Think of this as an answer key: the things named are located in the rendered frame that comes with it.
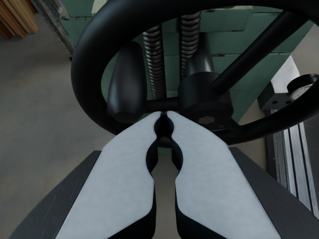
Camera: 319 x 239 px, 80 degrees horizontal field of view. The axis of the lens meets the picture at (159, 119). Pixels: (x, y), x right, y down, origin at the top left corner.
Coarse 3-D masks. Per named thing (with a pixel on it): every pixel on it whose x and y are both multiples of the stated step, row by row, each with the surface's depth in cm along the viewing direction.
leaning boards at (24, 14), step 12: (0, 0) 127; (12, 0) 126; (24, 0) 150; (0, 12) 133; (12, 12) 135; (24, 12) 137; (0, 24) 140; (12, 24) 137; (24, 24) 143; (36, 24) 150; (24, 36) 147
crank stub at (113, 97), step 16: (128, 48) 13; (128, 64) 12; (144, 64) 13; (112, 80) 12; (128, 80) 11; (144, 80) 12; (112, 96) 11; (128, 96) 11; (144, 96) 12; (112, 112) 11; (128, 112) 11; (144, 112) 12
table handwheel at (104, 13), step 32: (128, 0) 11; (160, 0) 11; (192, 0) 11; (224, 0) 11; (256, 0) 11; (288, 0) 11; (96, 32) 13; (128, 32) 13; (288, 32) 13; (96, 64) 15; (192, 64) 23; (96, 96) 20; (192, 96) 20; (224, 96) 20; (256, 128) 29; (288, 128) 26
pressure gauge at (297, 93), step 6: (300, 78) 40; (306, 78) 39; (312, 78) 39; (288, 84) 42; (294, 84) 40; (300, 84) 39; (306, 84) 39; (288, 90) 43; (294, 90) 40; (300, 90) 40; (306, 90) 40; (288, 96) 46; (294, 96) 42
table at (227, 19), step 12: (96, 0) 22; (96, 12) 21; (204, 12) 21; (216, 12) 21; (228, 12) 21; (240, 12) 21; (168, 24) 22; (204, 24) 23; (216, 24) 23; (228, 24) 23; (240, 24) 23
